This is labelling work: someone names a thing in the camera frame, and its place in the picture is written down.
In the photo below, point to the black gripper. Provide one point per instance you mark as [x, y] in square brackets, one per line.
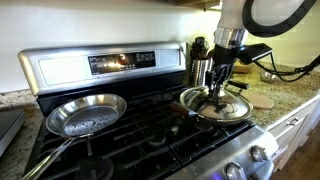
[224, 61]

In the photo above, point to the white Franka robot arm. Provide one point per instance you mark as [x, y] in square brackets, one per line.
[233, 16]

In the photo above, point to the wooden cutting board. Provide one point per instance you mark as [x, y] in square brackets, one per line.
[242, 68]

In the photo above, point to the stainless steel gas range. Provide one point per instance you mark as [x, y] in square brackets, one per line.
[66, 66]

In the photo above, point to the round cork trivet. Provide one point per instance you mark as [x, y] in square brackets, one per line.
[261, 100]

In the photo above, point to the perforated steel utensil holder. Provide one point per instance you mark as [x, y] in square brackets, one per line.
[199, 71]

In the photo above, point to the glass pot lid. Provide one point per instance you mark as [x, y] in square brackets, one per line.
[235, 108]

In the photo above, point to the wooden upper cabinet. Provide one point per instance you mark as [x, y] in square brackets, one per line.
[196, 3]

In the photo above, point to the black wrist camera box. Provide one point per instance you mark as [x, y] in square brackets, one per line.
[255, 52]

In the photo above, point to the small metal bowl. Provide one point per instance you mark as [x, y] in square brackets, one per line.
[268, 77]

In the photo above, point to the black kitchen utensils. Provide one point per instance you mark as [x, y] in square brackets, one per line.
[200, 48]

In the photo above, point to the stainless steel frying pan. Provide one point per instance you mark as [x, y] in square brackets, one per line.
[86, 116]

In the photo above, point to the white lower cabinet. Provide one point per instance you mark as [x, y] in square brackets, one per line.
[293, 133]

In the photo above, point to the grey flat countertop appliance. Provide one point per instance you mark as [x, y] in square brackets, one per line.
[8, 128]

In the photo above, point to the silver range knob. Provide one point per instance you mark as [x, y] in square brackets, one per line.
[236, 171]
[260, 153]

